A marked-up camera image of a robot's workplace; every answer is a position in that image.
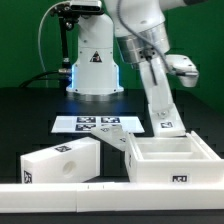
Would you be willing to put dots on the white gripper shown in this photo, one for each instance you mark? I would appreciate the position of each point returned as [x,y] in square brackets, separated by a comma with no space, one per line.
[156,87]

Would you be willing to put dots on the small white cabinet panel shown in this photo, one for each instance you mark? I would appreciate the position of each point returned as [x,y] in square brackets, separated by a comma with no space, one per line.
[172,126]

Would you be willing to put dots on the white cabinet body box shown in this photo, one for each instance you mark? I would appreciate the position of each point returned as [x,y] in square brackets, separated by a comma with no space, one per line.
[178,160]

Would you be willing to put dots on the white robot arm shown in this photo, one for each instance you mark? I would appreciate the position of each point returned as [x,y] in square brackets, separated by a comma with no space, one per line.
[138,28]

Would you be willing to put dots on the white cabinet block with hole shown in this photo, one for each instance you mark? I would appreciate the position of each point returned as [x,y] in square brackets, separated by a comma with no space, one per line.
[72,162]

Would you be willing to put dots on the white marker sheet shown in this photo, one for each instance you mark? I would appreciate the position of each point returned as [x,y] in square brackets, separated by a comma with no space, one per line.
[83,124]

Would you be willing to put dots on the white front fence bar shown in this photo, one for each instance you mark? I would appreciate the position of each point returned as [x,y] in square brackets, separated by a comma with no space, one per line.
[91,197]

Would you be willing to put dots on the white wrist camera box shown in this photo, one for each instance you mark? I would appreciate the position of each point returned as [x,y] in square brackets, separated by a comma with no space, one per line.
[184,69]

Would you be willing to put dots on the black camera on stand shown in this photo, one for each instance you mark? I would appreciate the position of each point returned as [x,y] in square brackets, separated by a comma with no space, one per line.
[68,15]

